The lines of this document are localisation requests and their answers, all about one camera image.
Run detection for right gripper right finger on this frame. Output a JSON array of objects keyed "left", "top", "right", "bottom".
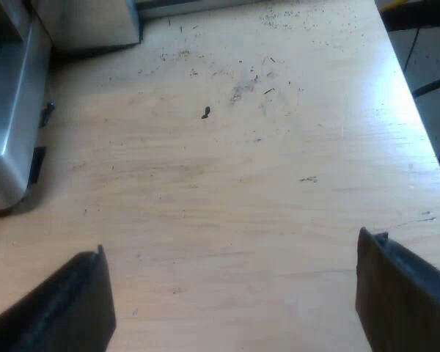
[{"left": 354, "top": 227, "right": 440, "bottom": 352}]

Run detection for metal block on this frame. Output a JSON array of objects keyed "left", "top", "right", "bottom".
[{"left": 31, "top": 0, "right": 144, "bottom": 52}]

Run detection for steel espresso machine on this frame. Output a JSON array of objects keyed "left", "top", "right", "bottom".
[{"left": 0, "top": 0, "right": 57, "bottom": 216}]

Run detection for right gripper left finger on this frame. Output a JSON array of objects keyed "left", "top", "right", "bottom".
[{"left": 0, "top": 244, "right": 117, "bottom": 352}]

